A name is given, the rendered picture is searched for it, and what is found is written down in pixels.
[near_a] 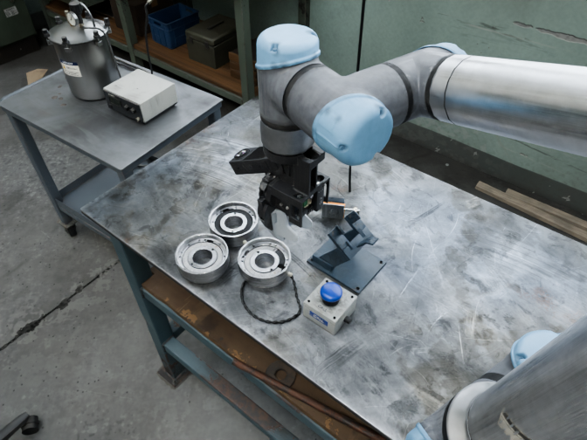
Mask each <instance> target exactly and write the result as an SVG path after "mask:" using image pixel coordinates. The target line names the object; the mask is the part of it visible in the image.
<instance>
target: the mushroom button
mask: <svg viewBox="0 0 587 440"><path fill-rule="evenodd" d="M320 295H321V297H322V298H323V299H324V300H325V301H327V302H336V301H338V300H340V299H341V297H342V288H341V287H340V286H339V285H338V284H336V283H335V282H327V283H326V284H324V285H323V286H322V287H321V289H320Z"/></svg>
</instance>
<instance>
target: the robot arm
mask: <svg viewBox="0 0 587 440"><path fill-rule="evenodd" d="M320 55H321V51H320V50H319V39H318V37H317V34H316V33H315V32H314V31H313V30H311V29H310V28H308V27H306V26H303V25H299V24H279V25H276V26H273V27H270V28H268V29H266V30H264V31H262V32H261V33H260V35H259V37H258V39H257V63H256V64H255V67H256V69H257V74H258V88H259V119H260V134H261V142H262V144H263V147H256V148H245V149H242V150H240V151H239V152H237V153H236V154H235V155H234V157H233V158H232V159H231V160H230V161H229V163H230V165H231V167H232V169H233V171H234V173H235V174H236V175H245V174H262V173H265V174H266V175H265V176H264V177H263V178H262V181H261V183H260V185H259V198H258V199H257V201H258V216H259V220H260V221H261V222H262V224H264V226H265V227H266V228H267V229H268V230H269V232H270V233H271V234H272V235H273V236H274V237H276V238H277V239H279V240H280V241H284V240H285V239H289V240H291V241H294V242H297V241H298V240H299V237H298V235H297V234H296V232H295V231H294V230H293V229H292V228H291V226H292V225H295V226H299V227H300V228H305V229H311V228H312V226H313V223H312V221H311V219H310V218H309V217H308V216H307V215H308V214H309V213H310V212H311V211H313V210H314V211H316V212H317V211H318V210H319V209H320V208H321V207H322V206H323V202H325V203H328V197H329V184H330V177H329V176H327V175H324V174H323V173H321V172H319V171H318V164H319V163H320V162H322V161H323V160H324V159H325V152H327V153H329V154H331V155H332V156H333V157H335V158H336V159H337V160H338V161H340V162H342V163H344V164H346V165H349V166H357V165H362V164H364V163H366V162H369V161H370V160H372V159H373V157H374V155H375V153H377V152H378V153H380V152H381V151H382V150H383V148H384V147H385V145H386V144H387V142H388V140H389V138H390V135H391V132H392V128H394V127H397V126H399V125H401V124H404V123H405V122H407V121H410V120H413V119H416V118H418V117H425V118H429V119H433V120H439V121H443V122H447V123H451V124H454V125H458V126H462V127H468V128H472V129H476V130H480V131H483V132H487V133H490V134H497V135H500V136H504V137H508V138H511V139H515V140H518V141H525V142H528V143H532V144H535V145H539V146H543V147H546V148H553V149H556V150H560V151H563V152H567V153H571V154H574V155H581V156H584V157H587V67H585V66H576V65H559V64H550V63H542V62H532V61H523V60H514V59H505V58H489V57H480V56H470V55H466V53H465V52H464V51H462V50H460V48H459V47H458V46H457V45H454V44H451V43H440V44H437V45H426V46H423V47H421V48H419V49H417V50H416V51H414V52H411V53H408V54H405V55H403V56H401V57H398V58H394V59H392V60H389V61H386V62H383V63H381V64H379V65H374V66H372V67H369V68H367V69H364V70H361V71H359V72H355V73H352V74H350V75H348V76H341V75H339V74H338V73H336V72H334V71H333V70H331V69H330V68H328V67H327V66H326V65H324V64H323V63H322V62H320V60H319V56H320ZM314 142H315V143H316V144H317V146H318V147H316V146H314ZM325 183H326V184H327V190H326V195H324V186H325ZM405 440H587V313H586V314H585V315H584V316H583V317H582V318H581V319H580V320H578V321H577V322H575V323H574V324H573V325H571V326H570V327H568V328H567V329H566V330H564V331H563V332H562V333H554V332H552V331H548V330H537V331H533V332H529V333H526V334H524V335H523V336H522V337H521V338H520V339H519V340H517V341H516V342H515V343H514V344H513V346H512V347H511V352H510V353H509V354H508V355H507V356H506V357H505V358H504V359H503V360H502V361H500V362H499V363H498V364H496V365H495V366H494V367H492V368H491V369H490V370H488V371H487V372H486V373H485V374H484V375H483V376H481V377H480V378H479V379H477V380H476V381H475V382H473V383H472V384H470V385H468V386H467V387H465V388H463V389H462V390H460V392H459V393H457V394H456V395H455V396H454V397H452V398H451V399H450V400H449V401H448V402H446V403H445V404H444V405H443V406H442V407H440V408H439V409H438V410H436V411H435V412H434V413H432V414H431V415H430V416H428V417H427V418H426V419H425V420H424V421H423V422H421V423H417V424H416V427H415V428H414V429H413V430H412V431H410V432H409V433H408V434H407V436H406V438H405Z"/></svg>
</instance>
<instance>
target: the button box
mask: <svg viewBox="0 0 587 440"><path fill-rule="evenodd" d="M327 282H333V281H331V280H330V279H328V278H325V279H324V280H323V281H322V282H321V283H320V284H319V285H318V286H317V288H316V289H315V290H314V291H313V292H312V293H311V294H310V295H309V296H308V297H307V299H306V300H305V301H304V302H303V316H305V317H306V318H308V319H309V320H311V321H313V322H314V323H315V324H316V325H318V326H319V327H321V328H323V329H324V330H326V331H327V332H329V333H331V334H332V335H334V336H335V334H336V333H337V332H338V331H339V329H340V328H341V327H342V325H343V324H344V323H345V322H346V323H347V324H350V323H351V321H352V319H351V318H350V315H351V314H352V313H353V312H354V311H355V309H356V300H357V296H356V295H355V294H353V293H351V292H349V291H347V290H346V289H344V288H342V297H341V299H340V300H338V301H336V302H327V301H325V300H324V299H323V298H322V297H321V295H320V289H321V287H322V286H323V285H324V284H326V283H327Z"/></svg>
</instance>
